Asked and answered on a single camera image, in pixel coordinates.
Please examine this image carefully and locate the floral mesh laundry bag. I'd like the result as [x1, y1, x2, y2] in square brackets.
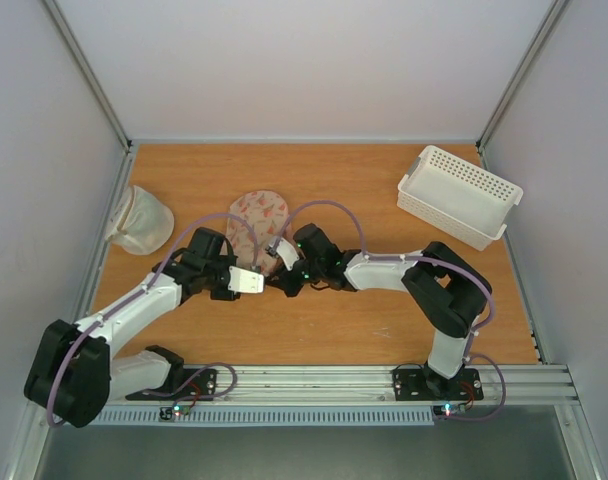
[226, 190, 289, 276]

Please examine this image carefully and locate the white perforated plastic basket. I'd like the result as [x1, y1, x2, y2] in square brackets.
[397, 145, 523, 251]

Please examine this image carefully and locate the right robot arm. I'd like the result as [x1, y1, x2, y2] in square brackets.
[266, 224, 494, 397]

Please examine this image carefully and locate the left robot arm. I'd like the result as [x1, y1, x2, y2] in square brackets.
[24, 227, 263, 428]

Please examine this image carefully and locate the white round mesh bag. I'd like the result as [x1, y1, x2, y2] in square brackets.
[104, 185, 175, 256]

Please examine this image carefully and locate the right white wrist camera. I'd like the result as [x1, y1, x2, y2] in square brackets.
[266, 236, 300, 271]

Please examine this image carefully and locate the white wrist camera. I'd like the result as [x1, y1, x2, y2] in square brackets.
[266, 236, 300, 271]
[228, 266, 265, 294]

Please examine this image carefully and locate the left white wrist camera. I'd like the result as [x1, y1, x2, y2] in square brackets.
[228, 266, 265, 294]

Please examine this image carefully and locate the aluminium front rail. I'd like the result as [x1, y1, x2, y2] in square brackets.
[29, 363, 580, 405]

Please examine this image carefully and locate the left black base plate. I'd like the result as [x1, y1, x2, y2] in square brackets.
[126, 368, 218, 401]

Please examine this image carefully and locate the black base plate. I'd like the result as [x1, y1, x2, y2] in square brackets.
[392, 366, 484, 401]
[126, 368, 218, 401]

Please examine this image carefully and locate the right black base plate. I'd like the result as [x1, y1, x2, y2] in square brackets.
[392, 366, 484, 401]

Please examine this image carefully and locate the grey slotted cable duct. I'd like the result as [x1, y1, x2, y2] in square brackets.
[91, 405, 434, 428]

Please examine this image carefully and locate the left aluminium frame post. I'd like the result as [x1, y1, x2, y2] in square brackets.
[40, 0, 132, 152]

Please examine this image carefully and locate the aluminium frame post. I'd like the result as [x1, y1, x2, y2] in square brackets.
[476, 0, 571, 156]
[40, 0, 132, 152]

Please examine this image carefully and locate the right aluminium frame post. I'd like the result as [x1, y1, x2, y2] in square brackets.
[476, 0, 571, 156]

